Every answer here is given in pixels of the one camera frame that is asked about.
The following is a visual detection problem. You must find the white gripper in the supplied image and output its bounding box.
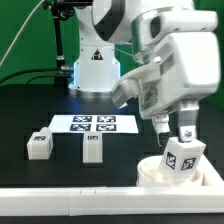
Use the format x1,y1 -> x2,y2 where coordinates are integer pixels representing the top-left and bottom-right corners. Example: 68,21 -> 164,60
111,32 -> 221,146

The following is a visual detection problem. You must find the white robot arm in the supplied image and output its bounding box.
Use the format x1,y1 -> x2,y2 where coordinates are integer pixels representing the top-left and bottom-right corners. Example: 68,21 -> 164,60
79,0 -> 220,142

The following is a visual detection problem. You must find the white marker sheet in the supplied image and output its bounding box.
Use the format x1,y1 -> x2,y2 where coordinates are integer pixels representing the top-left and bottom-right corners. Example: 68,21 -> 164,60
49,115 -> 138,134

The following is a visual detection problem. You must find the white L-shaped barrier wall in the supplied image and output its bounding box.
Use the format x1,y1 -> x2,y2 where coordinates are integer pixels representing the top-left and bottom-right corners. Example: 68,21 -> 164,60
0,157 -> 224,216

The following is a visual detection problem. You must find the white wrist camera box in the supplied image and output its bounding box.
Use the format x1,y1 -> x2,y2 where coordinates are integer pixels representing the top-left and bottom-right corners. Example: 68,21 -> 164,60
131,9 -> 218,64

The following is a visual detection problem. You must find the black cable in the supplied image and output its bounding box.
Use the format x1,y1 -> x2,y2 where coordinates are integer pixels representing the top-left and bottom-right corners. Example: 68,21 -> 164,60
0,67 -> 73,86

